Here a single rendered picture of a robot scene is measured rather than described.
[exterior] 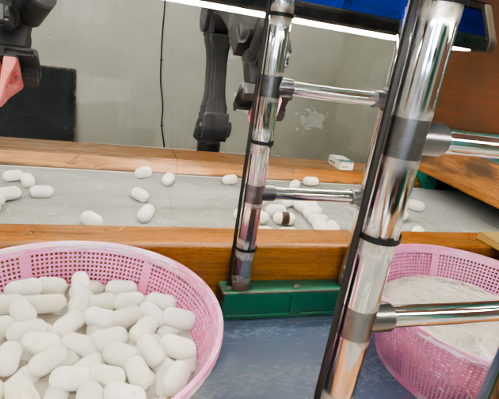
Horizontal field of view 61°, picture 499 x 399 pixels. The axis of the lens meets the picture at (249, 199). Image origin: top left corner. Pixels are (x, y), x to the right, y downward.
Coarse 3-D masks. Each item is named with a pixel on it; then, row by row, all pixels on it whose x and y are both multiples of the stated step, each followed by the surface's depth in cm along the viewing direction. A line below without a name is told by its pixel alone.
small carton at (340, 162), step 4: (332, 156) 101; (336, 156) 101; (340, 156) 102; (332, 160) 101; (336, 160) 99; (340, 160) 98; (344, 160) 98; (348, 160) 99; (332, 164) 101; (336, 164) 99; (340, 164) 97; (344, 164) 97; (348, 164) 98; (352, 164) 98; (340, 168) 97; (344, 168) 98; (348, 168) 98; (352, 168) 98
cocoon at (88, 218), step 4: (84, 212) 57; (88, 212) 57; (92, 212) 57; (84, 216) 57; (88, 216) 56; (92, 216) 56; (96, 216) 56; (100, 216) 57; (84, 220) 57; (88, 220) 56; (92, 220) 56; (96, 220) 56; (100, 220) 56; (88, 224) 56; (92, 224) 56; (96, 224) 56; (100, 224) 57
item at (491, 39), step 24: (216, 0) 52; (240, 0) 53; (264, 0) 54; (312, 0) 56; (336, 0) 57; (360, 0) 58; (384, 0) 60; (336, 24) 57; (360, 24) 58; (384, 24) 59; (480, 24) 64; (480, 48) 64
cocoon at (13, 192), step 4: (0, 188) 60; (4, 188) 61; (8, 188) 61; (12, 188) 61; (16, 188) 62; (0, 192) 60; (4, 192) 60; (8, 192) 61; (12, 192) 61; (16, 192) 61; (20, 192) 62; (8, 196) 61; (12, 196) 61; (16, 196) 62
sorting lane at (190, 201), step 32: (64, 192) 68; (96, 192) 70; (128, 192) 72; (160, 192) 74; (192, 192) 76; (224, 192) 79; (416, 192) 98; (64, 224) 57; (128, 224) 60; (160, 224) 61; (192, 224) 63; (224, 224) 65; (416, 224) 77; (448, 224) 80; (480, 224) 83
